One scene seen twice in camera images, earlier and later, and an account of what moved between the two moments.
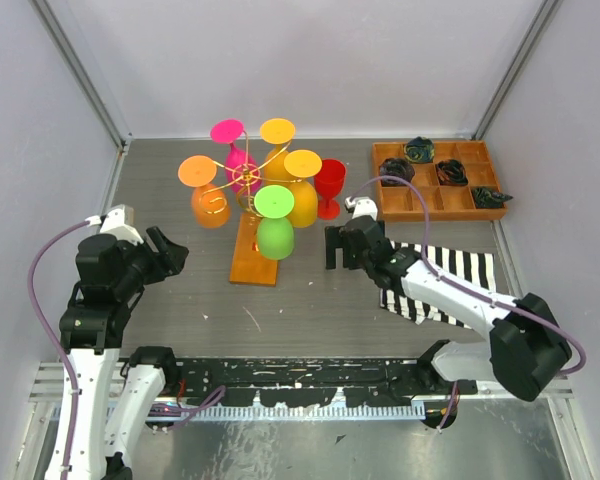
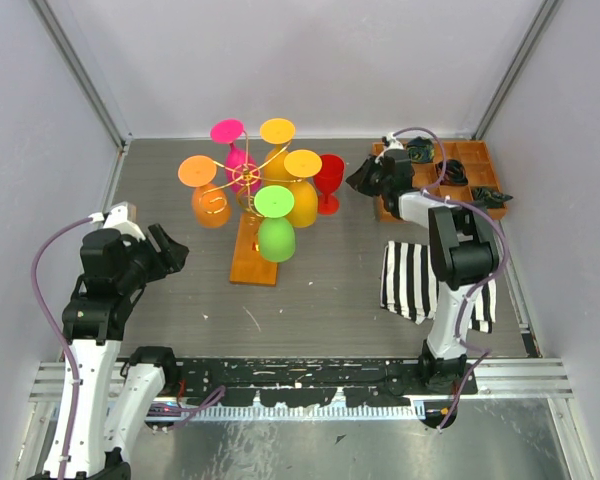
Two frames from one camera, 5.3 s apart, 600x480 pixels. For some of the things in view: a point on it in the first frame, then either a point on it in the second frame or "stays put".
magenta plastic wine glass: (242, 173) stays put
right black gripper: (337, 238) → (358, 179)
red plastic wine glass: (329, 183) stays put
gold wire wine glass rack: (249, 266) stays put
